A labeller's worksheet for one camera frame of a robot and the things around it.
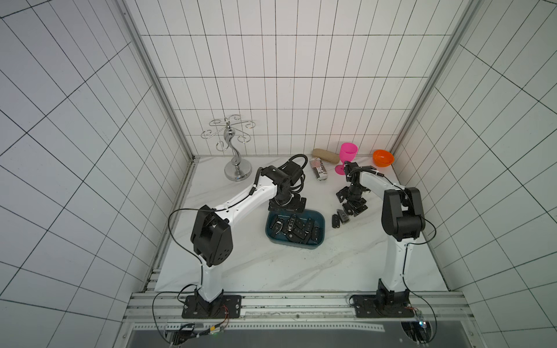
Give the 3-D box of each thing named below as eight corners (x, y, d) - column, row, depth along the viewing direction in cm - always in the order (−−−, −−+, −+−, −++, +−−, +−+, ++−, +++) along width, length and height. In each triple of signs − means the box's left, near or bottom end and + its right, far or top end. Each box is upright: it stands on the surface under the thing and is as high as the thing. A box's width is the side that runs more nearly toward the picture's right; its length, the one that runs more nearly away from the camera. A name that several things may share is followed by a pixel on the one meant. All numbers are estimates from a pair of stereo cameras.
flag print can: (318, 183, 111) (320, 178, 108) (308, 162, 120) (308, 158, 117) (328, 180, 112) (330, 176, 109) (317, 160, 121) (318, 155, 118)
